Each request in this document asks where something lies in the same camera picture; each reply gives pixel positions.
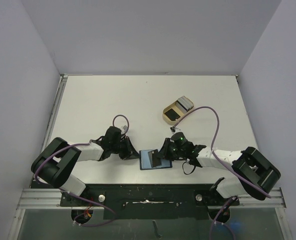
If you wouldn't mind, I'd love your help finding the aluminium front rail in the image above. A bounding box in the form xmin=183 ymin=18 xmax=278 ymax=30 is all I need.
xmin=16 ymin=186 xmax=287 ymax=211

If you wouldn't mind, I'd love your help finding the stack of cards in tray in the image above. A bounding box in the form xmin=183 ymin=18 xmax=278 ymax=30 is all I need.
xmin=175 ymin=96 xmax=194 ymax=114

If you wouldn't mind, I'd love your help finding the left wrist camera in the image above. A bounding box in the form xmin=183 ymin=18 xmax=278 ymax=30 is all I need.
xmin=120 ymin=125 xmax=128 ymax=134

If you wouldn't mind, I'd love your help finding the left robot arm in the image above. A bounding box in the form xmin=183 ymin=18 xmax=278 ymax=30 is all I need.
xmin=31 ymin=126 xmax=140 ymax=206

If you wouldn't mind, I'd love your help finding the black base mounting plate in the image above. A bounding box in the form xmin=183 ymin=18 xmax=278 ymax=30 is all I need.
xmin=60 ymin=183 xmax=227 ymax=220

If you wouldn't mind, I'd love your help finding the aluminium rail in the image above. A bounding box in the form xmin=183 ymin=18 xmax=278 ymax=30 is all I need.
xmin=16 ymin=186 xmax=287 ymax=211
xmin=34 ymin=74 xmax=68 ymax=180

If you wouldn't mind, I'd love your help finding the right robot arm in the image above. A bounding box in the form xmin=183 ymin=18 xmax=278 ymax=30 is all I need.
xmin=158 ymin=132 xmax=281 ymax=205

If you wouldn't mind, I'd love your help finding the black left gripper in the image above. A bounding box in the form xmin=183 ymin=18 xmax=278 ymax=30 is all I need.
xmin=111 ymin=135 xmax=140 ymax=160

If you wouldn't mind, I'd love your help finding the beige oval tray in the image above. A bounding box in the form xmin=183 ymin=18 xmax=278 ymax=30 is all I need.
xmin=162 ymin=101 xmax=193 ymax=126

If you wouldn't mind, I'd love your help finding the aluminium left side rail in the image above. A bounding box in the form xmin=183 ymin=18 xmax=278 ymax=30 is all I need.
xmin=34 ymin=74 xmax=68 ymax=180

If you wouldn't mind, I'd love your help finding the blue card holder wallet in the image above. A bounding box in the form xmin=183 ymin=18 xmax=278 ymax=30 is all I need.
xmin=139 ymin=149 xmax=172 ymax=171

